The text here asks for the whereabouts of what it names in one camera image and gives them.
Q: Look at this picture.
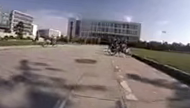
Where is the distant row of trees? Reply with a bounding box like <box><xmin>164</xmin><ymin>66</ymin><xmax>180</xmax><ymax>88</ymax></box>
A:
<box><xmin>130</xmin><ymin>36</ymin><xmax>190</xmax><ymax>55</ymax></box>

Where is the white striped building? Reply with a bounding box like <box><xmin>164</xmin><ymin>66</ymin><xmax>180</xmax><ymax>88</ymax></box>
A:
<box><xmin>7</xmin><ymin>9</ymin><xmax>40</xmax><ymax>38</ymax></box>

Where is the grey concrete slab road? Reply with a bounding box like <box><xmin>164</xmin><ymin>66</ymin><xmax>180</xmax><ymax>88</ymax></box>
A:
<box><xmin>0</xmin><ymin>35</ymin><xmax>190</xmax><ymax>108</ymax></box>

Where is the dark stone kerb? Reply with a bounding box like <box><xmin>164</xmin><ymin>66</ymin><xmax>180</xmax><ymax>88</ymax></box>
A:
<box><xmin>128</xmin><ymin>53</ymin><xmax>190</xmax><ymax>92</ymax></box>

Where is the street lamp pole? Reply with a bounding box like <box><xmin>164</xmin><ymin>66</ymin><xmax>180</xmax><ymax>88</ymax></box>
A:
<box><xmin>159</xmin><ymin>29</ymin><xmax>169</xmax><ymax>45</ymax></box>

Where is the low white building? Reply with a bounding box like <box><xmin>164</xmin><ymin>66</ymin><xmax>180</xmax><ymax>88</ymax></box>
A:
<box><xmin>37</xmin><ymin>27</ymin><xmax>62</xmax><ymax>40</ymax></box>

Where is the dark manhole cover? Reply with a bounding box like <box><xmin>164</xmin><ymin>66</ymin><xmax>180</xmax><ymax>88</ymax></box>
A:
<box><xmin>74</xmin><ymin>56</ymin><xmax>99</xmax><ymax>66</ymax></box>

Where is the grass strip with bushes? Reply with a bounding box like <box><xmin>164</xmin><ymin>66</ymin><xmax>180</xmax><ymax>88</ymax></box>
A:
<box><xmin>0</xmin><ymin>30</ymin><xmax>46</xmax><ymax>54</ymax></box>

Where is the large grey glass building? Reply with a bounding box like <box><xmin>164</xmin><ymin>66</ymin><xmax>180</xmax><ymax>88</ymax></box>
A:
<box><xmin>65</xmin><ymin>15</ymin><xmax>142</xmax><ymax>48</ymax></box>

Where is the group of parked bicycles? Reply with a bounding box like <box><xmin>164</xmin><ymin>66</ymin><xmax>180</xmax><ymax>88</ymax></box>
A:
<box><xmin>103</xmin><ymin>36</ymin><xmax>133</xmax><ymax>58</ymax></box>

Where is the green grass lawn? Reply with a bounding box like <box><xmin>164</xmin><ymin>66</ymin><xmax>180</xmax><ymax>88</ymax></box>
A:
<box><xmin>127</xmin><ymin>46</ymin><xmax>190</xmax><ymax>78</ymax></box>

